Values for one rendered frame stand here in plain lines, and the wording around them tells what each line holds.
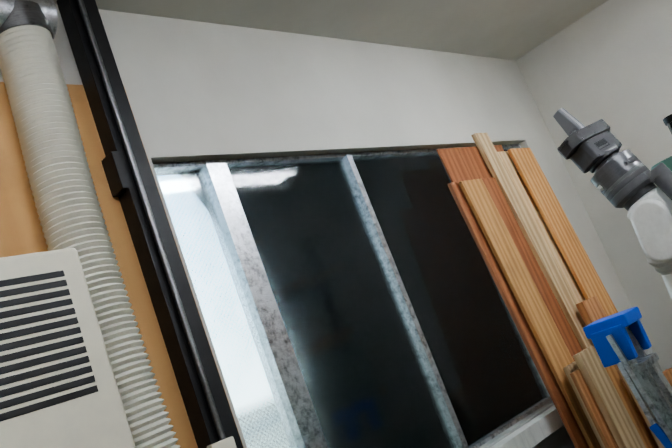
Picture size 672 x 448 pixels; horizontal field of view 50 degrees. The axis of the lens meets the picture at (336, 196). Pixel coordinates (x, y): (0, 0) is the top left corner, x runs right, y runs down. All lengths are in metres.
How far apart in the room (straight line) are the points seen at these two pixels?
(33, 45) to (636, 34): 3.28
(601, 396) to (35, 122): 2.35
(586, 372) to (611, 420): 0.20
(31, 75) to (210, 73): 0.80
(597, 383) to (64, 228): 2.19
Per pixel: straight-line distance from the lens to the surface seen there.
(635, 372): 2.70
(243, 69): 2.82
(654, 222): 1.35
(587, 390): 3.21
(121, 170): 2.18
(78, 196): 1.96
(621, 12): 4.50
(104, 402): 1.68
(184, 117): 2.52
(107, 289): 1.89
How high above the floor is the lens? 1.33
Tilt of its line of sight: 13 degrees up
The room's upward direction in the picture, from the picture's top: 21 degrees counter-clockwise
